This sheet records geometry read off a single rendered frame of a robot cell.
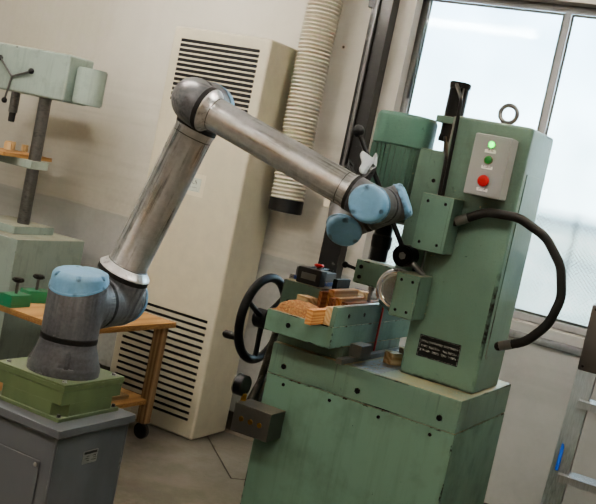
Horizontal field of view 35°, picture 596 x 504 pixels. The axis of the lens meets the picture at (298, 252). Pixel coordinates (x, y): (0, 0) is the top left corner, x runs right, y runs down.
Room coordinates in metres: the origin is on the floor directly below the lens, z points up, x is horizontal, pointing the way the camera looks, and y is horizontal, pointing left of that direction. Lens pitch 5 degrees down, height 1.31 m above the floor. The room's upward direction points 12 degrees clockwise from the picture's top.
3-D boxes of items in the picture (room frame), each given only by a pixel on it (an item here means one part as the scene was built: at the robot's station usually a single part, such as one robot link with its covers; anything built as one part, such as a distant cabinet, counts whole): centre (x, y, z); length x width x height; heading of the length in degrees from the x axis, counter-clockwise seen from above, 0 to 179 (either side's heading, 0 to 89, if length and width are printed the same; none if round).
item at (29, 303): (3.92, 0.86, 0.32); 0.66 x 0.57 x 0.64; 151
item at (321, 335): (2.85, -0.14, 0.87); 0.61 x 0.30 x 0.06; 152
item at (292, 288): (2.89, -0.07, 0.92); 0.15 x 0.13 x 0.09; 152
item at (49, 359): (2.48, 0.55, 0.70); 0.19 x 0.19 x 0.10
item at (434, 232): (2.56, -0.35, 1.23); 0.09 x 0.08 x 0.15; 62
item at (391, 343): (2.82, -0.18, 0.82); 0.40 x 0.21 x 0.04; 152
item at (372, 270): (2.78, -0.25, 1.03); 0.14 x 0.07 x 0.09; 62
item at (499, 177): (2.52, -0.45, 1.40); 0.10 x 0.06 x 0.16; 62
